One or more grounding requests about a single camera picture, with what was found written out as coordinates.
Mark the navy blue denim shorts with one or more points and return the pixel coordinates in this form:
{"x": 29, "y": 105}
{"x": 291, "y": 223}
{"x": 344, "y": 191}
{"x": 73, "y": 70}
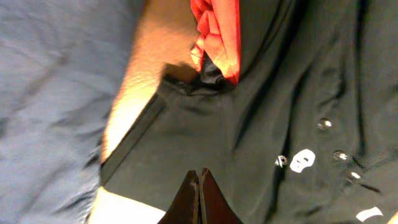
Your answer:
{"x": 62, "y": 65}

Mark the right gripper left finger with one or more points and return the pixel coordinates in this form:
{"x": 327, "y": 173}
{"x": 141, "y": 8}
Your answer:
{"x": 185, "y": 206}

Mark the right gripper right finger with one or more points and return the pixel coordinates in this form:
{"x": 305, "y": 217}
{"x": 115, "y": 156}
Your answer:
{"x": 214, "y": 207}

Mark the red cloth garment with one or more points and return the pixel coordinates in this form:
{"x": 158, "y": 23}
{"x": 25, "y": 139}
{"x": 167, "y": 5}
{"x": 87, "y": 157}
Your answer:
{"x": 218, "y": 23}

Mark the black printed shirt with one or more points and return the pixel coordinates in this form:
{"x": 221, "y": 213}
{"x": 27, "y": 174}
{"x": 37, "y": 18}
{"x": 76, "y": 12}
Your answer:
{"x": 309, "y": 133}

